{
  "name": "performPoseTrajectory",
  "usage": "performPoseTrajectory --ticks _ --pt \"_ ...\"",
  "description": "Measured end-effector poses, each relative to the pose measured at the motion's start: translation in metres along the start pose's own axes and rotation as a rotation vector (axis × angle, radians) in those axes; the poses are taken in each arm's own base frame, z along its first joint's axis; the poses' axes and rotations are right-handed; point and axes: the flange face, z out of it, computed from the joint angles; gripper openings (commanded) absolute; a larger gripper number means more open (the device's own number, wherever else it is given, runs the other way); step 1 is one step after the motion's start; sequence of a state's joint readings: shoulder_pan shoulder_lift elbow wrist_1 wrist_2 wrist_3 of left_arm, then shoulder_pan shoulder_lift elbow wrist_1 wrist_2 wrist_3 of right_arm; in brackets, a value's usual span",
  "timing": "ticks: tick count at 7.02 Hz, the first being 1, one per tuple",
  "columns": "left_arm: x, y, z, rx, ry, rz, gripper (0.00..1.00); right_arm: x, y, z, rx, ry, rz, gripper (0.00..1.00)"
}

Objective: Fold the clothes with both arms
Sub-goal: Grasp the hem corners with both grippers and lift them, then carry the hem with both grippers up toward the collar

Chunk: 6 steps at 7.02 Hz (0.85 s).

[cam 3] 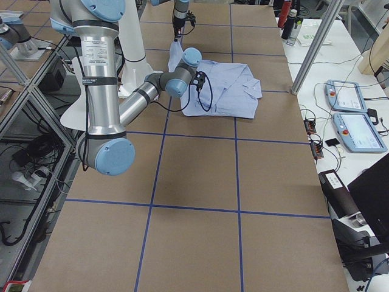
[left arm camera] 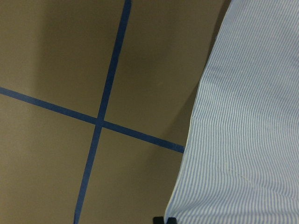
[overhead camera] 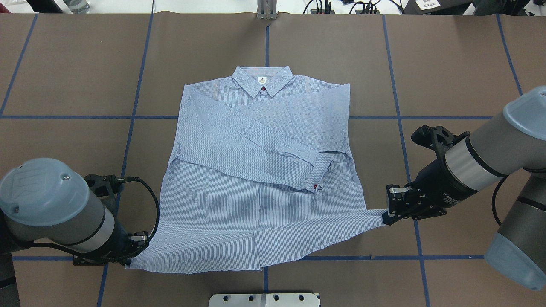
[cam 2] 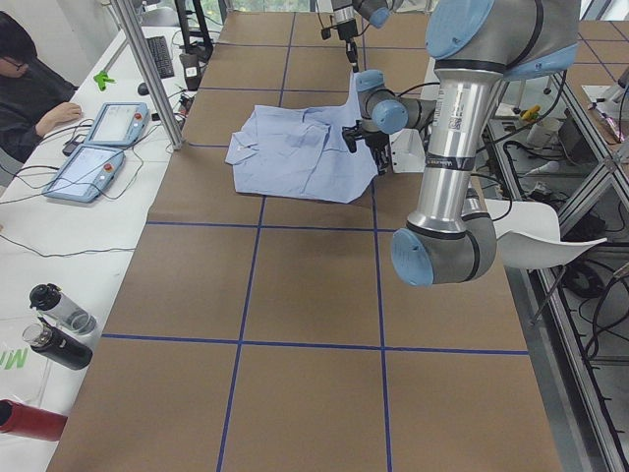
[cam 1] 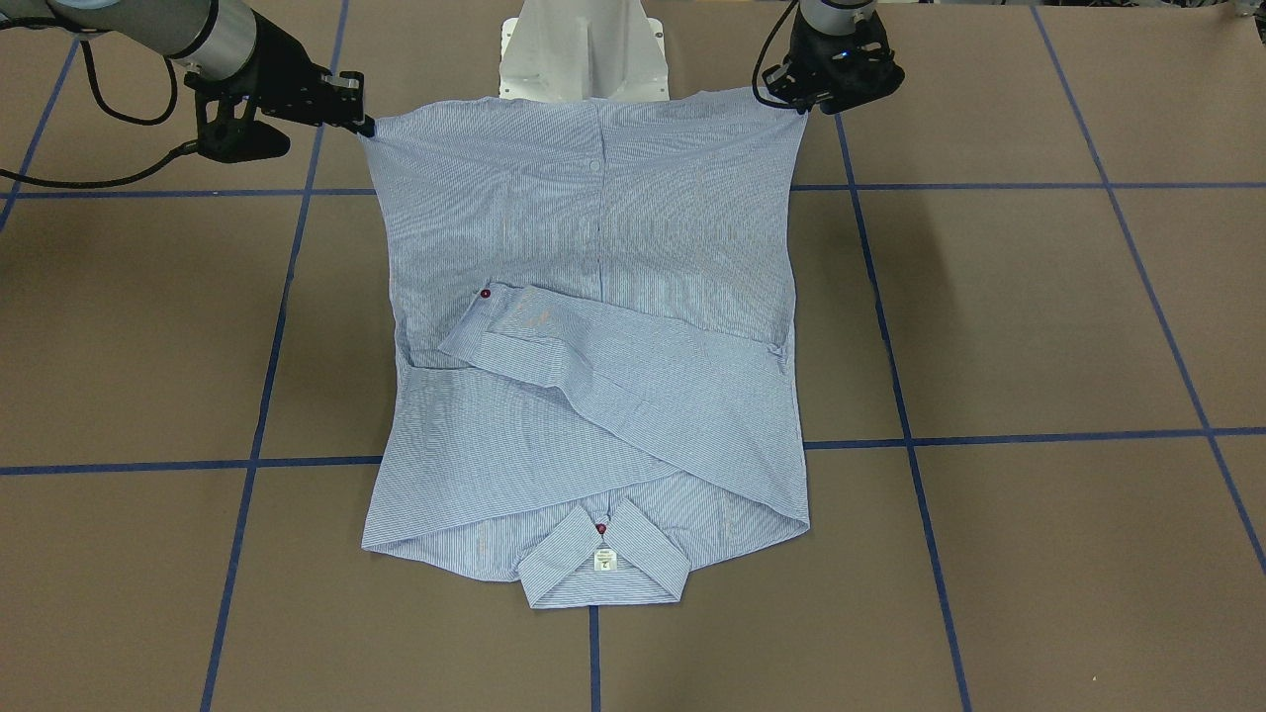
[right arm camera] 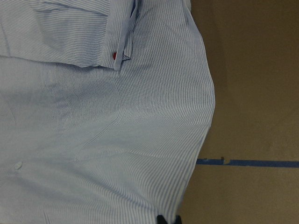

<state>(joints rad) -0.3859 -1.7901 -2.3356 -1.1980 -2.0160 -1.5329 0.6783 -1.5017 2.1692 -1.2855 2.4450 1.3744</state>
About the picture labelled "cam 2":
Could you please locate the lower teach pendant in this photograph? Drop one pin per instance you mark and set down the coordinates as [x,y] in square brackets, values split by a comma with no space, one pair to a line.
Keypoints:
[86,174]

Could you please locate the green plastic object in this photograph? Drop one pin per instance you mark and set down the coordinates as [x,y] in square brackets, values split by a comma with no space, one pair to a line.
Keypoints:
[102,79]

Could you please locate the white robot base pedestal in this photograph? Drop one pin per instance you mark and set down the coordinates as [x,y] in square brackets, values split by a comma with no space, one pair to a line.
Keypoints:
[407,152]

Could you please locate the white plastic chair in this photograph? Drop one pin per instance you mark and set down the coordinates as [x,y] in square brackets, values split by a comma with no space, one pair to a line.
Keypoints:
[528,235]

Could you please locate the black water bottle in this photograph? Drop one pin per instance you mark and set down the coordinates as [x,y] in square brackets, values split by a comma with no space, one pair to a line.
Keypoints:
[52,343]

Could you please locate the light blue striped shirt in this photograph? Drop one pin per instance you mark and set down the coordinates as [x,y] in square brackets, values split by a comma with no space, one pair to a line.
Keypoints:
[300,153]

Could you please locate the upper teach pendant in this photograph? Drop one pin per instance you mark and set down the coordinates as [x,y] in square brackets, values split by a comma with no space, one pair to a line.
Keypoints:
[118,124]

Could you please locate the black keyboard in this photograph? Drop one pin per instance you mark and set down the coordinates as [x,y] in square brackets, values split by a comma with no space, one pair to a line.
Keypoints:
[160,53]

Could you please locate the teach pendant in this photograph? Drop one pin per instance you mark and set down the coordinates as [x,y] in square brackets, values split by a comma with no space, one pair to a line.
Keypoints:
[86,174]
[118,124]

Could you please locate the aluminium frame post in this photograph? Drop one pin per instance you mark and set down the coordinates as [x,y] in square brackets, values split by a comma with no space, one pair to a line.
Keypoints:
[130,25]

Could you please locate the red water bottle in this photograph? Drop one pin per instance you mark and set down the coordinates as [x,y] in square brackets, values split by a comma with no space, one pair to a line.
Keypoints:
[25,421]

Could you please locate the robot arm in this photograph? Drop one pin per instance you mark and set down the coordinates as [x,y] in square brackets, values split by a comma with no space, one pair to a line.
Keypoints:
[375,12]
[476,45]

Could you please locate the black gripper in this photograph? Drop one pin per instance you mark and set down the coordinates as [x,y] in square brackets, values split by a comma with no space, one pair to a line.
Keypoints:
[343,29]
[364,133]

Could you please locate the person in black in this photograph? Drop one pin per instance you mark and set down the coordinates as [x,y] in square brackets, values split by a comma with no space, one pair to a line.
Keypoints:
[34,98]

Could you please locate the clear water bottle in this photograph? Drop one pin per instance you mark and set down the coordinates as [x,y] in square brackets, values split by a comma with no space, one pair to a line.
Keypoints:
[49,300]

